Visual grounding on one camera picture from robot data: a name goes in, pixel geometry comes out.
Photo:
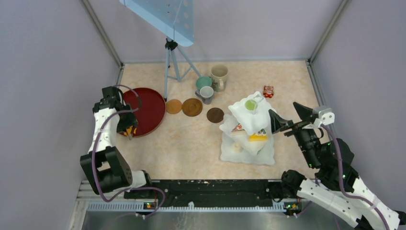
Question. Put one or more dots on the blue perforated panel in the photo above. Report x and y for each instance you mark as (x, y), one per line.
(174, 18)

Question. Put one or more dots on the white tiered serving stand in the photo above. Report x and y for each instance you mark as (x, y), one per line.
(254, 152)

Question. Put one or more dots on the white cream puff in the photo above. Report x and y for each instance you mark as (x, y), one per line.
(236, 147)

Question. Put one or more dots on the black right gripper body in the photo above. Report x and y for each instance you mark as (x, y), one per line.
(305, 135)

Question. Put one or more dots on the beige ceramic mug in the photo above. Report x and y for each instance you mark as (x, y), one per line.
(219, 76)

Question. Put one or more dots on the round green macaron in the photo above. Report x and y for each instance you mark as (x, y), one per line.
(251, 105)

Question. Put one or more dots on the medium brown wooden coaster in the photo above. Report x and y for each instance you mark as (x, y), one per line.
(192, 107)

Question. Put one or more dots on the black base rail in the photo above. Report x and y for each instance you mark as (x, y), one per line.
(215, 193)

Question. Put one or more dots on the blue tripod stand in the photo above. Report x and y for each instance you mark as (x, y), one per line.
(171, 61)

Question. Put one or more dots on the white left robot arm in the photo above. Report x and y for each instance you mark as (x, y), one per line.
(104, 166)

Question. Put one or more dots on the dark brown wooden coaster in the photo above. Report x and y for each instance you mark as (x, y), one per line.
(215, 115)

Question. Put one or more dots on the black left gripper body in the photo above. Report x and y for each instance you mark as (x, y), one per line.
(126, 120)

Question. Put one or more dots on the light wooden coaster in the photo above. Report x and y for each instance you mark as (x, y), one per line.
(173, 106)

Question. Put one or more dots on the round red lacquer tray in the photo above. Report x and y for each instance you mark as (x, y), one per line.
(151, 113)

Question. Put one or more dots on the yellow cheesecake slice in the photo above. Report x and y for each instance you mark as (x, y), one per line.
(259, 136)

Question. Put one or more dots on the grey ceramic cup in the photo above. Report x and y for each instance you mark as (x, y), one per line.
(206, 94)

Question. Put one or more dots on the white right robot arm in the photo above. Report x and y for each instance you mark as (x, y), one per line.
(337, 187)

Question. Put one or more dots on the clear plastic tongs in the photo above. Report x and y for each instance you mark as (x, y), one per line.
(129, 132)

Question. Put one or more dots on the teal ceramic cup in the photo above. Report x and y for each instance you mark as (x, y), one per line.
(202, 82)

